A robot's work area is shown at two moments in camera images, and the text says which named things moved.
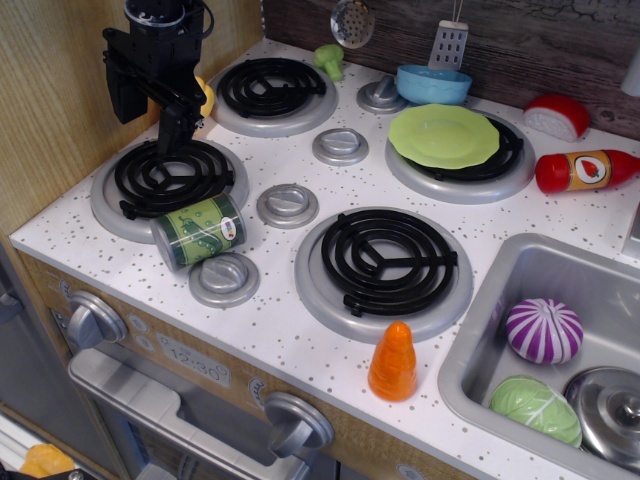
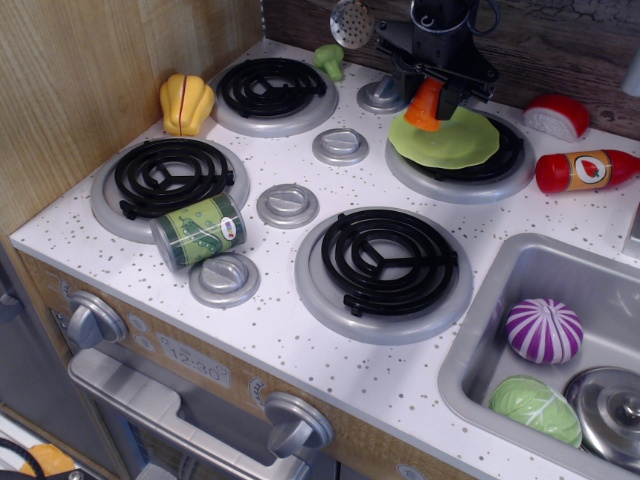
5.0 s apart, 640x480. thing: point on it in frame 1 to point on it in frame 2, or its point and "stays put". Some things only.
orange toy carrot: (393, 375) to (422, 111)
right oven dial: (292, 423) stays put
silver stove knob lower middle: (287, 205) stays put
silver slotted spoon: (351, 23) stays put
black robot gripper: (160, 59) to (450, 59)
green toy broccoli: (329, 58) stays put
